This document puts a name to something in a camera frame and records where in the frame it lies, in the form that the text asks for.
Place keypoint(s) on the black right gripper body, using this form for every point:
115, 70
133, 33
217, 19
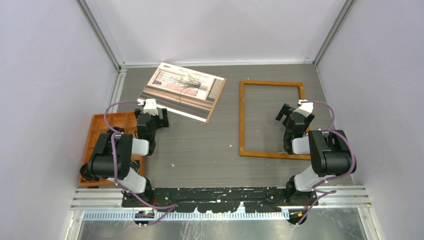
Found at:
308, 120

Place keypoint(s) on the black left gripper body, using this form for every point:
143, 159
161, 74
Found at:
155, 119

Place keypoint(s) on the orange wooden picture frame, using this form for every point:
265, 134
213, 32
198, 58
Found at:
256, 154

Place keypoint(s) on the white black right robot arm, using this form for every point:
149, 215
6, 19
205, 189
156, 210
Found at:
329, 153

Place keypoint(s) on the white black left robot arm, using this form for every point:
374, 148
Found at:
117, 145

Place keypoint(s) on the plant photo print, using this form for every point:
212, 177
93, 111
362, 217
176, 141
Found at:
180, 90

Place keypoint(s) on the orange compartment tray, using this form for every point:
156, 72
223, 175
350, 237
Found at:
125, 120

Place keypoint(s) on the brown backing board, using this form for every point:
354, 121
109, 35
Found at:
214, 94

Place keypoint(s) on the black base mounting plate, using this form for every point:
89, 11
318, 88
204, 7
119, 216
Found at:
268, 199

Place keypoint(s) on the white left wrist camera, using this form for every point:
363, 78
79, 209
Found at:
150, 107

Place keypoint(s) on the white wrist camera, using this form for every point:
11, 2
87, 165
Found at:
305, 108
150, 107

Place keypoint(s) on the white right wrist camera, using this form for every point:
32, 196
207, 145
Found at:
305, 108

